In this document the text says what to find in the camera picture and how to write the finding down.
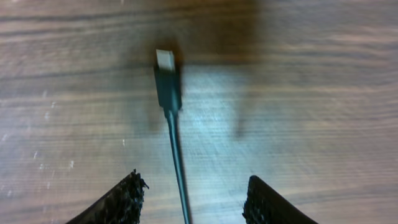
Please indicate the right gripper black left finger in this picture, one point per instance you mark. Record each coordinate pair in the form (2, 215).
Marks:
(120, 205)

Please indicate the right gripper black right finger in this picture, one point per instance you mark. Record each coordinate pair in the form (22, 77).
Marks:
(265, 206)

